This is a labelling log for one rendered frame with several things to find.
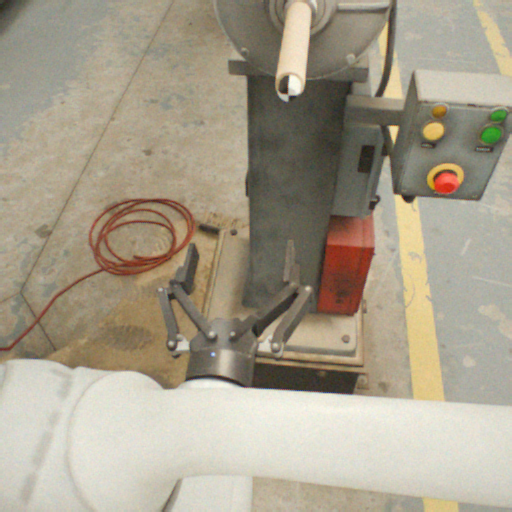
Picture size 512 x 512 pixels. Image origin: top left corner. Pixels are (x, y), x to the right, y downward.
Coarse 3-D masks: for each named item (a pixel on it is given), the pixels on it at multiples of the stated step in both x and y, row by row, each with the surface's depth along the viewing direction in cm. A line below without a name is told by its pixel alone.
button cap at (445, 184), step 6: (444, 174) 85; (438, 180) 85; (444, 180) 84; (450, 180) 84; (456, 180) 84; (438, 186) 85; (444, 186) 85; (450, 186) 85; (456, 186) 85; (438, 192) 86; (444, 192) 86; (450, 192) 86
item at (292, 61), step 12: (288, 12) 65; (300, 12) 63; (288, 24) 62; (300, 24) 61; (288, 36) 60; (300, 36) 59; (288, 48) 57; (300, 48) 58; (288, 60) 55; (300, 60) 56; (288, 72) 54; (300, 72) 54; (276, 84) 55
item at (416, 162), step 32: (416, 96) 78; (448, 96) 77; (480, 96) 77; (384, 128) 100; (416, 128) 80; (448, 128) 79; (480, 128) 79; (416, 160) 85; (448, 160) 84; (480, 160) 83; (416, 192) 90; (480, 192) 88
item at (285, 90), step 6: (282, 78) 54; (288, 78) 54; (294, 78) 54; (282, 84) 53; (288, 84) 53; (294, 84) 53; (300, 84) 55; (282, 90) 53; (288, 90) 53; (294, 90) 53; (282, 96) 54; (288, 96) 54; (294, 96) 54
